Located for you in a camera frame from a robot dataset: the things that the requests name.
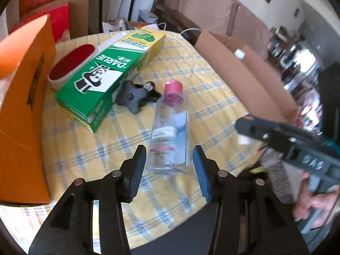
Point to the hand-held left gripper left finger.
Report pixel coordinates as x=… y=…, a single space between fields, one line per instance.
x=134 y=170

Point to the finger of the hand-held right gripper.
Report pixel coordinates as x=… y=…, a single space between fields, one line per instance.
x=260 y=131

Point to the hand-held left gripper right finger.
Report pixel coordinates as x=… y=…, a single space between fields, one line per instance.
x=202 y=170

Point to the clear bottle with pink cap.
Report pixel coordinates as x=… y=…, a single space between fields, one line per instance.
x=170 y=127

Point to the black star knob tool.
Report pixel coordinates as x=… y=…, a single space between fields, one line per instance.
x=130 y=97

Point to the green toothpaste box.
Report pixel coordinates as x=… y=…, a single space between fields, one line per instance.
x=106 y=79

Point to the orange cardboard box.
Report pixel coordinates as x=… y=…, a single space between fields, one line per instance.
x=18 y=127

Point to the red lint brush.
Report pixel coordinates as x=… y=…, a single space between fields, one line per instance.
x=69 y=63

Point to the person's right hand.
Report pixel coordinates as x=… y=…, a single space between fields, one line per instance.
x=318 y=203

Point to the yellow plaid tablecloth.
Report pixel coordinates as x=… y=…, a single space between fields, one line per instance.
x=212 y=106

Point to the open brown cardboard box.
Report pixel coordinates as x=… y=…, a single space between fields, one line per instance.
x=239 y=79

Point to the cluttered display shelf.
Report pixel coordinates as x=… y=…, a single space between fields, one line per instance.
x=297 y=71

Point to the white bottle cap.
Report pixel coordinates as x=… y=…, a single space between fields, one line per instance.
x=239 y=54

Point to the brown sofa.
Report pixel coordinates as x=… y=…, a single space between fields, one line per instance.
x=202 y=5

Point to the white printed paper bag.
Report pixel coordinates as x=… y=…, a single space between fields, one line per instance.
x=114 y=26

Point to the light blue box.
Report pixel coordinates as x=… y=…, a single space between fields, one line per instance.
x=148 y=16

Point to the large brown cardboard box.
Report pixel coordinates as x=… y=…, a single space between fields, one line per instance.
x=79 y=13

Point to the red gift box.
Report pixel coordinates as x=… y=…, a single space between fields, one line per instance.
x=58 y=21

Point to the round wall clock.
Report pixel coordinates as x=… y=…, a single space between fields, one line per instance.
x=297 y=12

